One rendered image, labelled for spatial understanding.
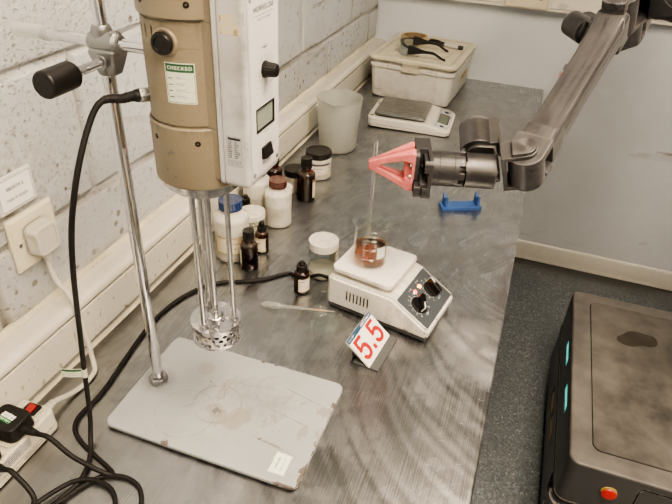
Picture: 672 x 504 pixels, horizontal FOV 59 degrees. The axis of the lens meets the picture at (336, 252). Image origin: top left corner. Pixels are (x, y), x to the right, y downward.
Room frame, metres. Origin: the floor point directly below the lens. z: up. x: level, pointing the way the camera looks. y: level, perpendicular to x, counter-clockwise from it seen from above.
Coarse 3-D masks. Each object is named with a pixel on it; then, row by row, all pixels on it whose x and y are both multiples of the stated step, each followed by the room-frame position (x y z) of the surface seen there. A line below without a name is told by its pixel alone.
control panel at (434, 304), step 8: (424, 272) 0.90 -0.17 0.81; (416, 280) 0.87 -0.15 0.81; (424, 280) 0.88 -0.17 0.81; (408, 288) 0.85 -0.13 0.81; (416, 288) 0.85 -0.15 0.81; (400, 296) 0.82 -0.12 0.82; (408, 296) 0.83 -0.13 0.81; (416, 296) 0.84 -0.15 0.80; (432, 296) 0.85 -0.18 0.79; (440, 296) 0.86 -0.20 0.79; (448, 296) 0.87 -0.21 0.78; (408, 304) 0.81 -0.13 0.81; (432, 304) 0.84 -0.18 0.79; (440, 304) 0.85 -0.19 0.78; (416, 312) 0.80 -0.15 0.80; (432, 312) 0.82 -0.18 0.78; (424, 320) 0.79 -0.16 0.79; (432, 320) 0.80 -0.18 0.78
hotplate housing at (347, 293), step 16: (336, 272) 0.87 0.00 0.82; (416, 272) 0.89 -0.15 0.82; (336, 288) 0.86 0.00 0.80; (352, 288) 0.84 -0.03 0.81; (368, 288) 0.83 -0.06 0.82; (400, 288) 0.84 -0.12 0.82; (336, 304) 0.86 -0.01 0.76; (352, 304) 0.84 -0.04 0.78; (368, 304) 0.82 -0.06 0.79; (384, 304) 0.81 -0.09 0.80; (400, 304) 0.80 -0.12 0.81; (448, 304) 0.86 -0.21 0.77; (384, 320) 0.81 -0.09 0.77; (400, 320) 0.80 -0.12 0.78; (416, 320) 0.79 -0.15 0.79; (416, 336) 0.78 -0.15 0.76
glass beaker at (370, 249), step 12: (360, 216) 0.91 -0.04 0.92; (372, 216) 0.92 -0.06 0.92; (360, 228) 0.91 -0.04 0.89; (372, 228) 0.92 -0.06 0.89; (384, 228) 0.91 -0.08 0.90; (360, 240) 0.87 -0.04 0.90; (372, 240) 0.86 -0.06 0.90; (384, 240) 0.87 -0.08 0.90; (360, 252) 0.87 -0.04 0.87; (372, 252) 0.86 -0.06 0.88; (384, 252) 0.87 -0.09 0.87; (360, 264) 0.87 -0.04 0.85; (372, 264) 0.86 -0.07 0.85; (384, 264) 0.88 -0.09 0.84
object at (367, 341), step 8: (368, 320) 0.79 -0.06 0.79; (368, 328) 0.77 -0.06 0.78; (376, 328) 0.78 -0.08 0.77; (360, 336) 0.75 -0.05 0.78; (368, 336) 0.76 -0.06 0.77; (376, 336) 0.77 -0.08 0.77; (384, 336) 0.78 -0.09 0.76; (352, 344) 0.72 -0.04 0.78; (360, 344) 0.73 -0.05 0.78; (368, 344) 0.74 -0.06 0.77; (376, 344) 0.75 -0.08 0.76; (360, 352) 0.72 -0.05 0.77; (368, 352) 0.73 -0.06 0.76; (368, 360) 0.72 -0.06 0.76
